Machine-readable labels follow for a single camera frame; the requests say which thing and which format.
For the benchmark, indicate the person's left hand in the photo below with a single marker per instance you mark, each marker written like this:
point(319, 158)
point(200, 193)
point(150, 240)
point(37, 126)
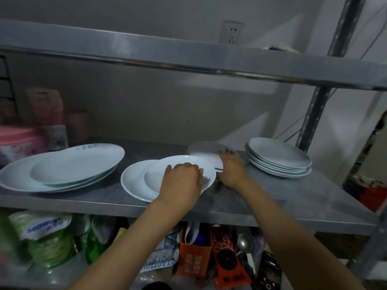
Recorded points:
point(181, 184)

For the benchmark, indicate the person's right hand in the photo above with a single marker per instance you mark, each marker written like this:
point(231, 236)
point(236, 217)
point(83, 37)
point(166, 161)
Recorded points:
point(234, 172)

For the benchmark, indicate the stack of white plates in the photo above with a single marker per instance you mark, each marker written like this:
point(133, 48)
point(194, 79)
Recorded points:
point(278, 151)

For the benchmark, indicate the grey metal shelf rack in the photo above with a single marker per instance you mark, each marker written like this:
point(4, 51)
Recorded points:
point(302, 196)

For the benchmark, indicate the person's right forearm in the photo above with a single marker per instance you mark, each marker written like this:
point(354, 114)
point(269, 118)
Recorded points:
point(287, 238)

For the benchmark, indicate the person's left forearm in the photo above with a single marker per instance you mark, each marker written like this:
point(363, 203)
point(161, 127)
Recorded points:
point(133, 247)

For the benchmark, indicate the blue cap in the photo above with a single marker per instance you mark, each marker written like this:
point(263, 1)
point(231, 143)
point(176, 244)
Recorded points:
point(199, 240)

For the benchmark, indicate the metal spoon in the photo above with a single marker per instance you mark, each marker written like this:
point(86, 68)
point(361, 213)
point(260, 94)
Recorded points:
point(245, 243)

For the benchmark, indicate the orange paper bag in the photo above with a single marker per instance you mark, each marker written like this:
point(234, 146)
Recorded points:
point(193, 259)

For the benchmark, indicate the grey blue printed bag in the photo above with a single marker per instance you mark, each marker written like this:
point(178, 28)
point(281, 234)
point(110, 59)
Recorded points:
point(160, 259)

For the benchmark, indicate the orange black web print gadget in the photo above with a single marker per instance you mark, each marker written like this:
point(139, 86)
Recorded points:
point(229, 259)

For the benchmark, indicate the black smartphone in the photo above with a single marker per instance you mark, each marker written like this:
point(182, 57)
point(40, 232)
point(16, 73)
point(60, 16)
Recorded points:
point(269, 271)

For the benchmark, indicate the pink cup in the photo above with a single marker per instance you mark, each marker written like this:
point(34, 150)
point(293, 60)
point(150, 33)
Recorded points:
point(78, 126)

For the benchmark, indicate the red crate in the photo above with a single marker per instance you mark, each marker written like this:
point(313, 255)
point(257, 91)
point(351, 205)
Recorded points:
point(375, 199)

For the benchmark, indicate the green white refill pouch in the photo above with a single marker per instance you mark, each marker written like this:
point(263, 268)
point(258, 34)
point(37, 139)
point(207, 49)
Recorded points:
point(45, 247)

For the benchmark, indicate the pink tube white cap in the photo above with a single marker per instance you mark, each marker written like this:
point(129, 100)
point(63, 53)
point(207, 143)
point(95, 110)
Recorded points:
point(45, 111)

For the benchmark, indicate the pink lidded jar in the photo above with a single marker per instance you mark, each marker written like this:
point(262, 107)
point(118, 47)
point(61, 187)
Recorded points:
point(18, 141)

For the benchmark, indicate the white wall socket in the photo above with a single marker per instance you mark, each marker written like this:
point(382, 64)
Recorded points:
point(232, 32)

